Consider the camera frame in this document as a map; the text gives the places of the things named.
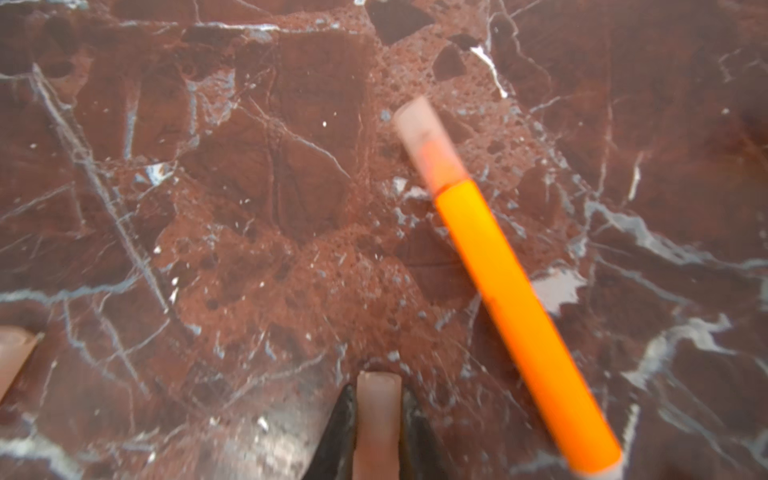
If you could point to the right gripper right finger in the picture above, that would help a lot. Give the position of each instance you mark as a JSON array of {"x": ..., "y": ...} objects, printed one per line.
[{"x": 421, "y": 455}]

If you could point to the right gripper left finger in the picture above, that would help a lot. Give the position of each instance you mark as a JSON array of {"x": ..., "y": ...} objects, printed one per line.
[{"x": 333, "y": 457}]

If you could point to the orange marker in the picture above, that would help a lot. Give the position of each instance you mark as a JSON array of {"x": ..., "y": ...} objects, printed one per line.
[{"x": 557, "y": 387}]

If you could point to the translucent pen cap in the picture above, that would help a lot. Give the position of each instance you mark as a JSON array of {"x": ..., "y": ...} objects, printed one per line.
[
  {"x": 379, "y": 400},
  {"x": 16, "y": 346}
]

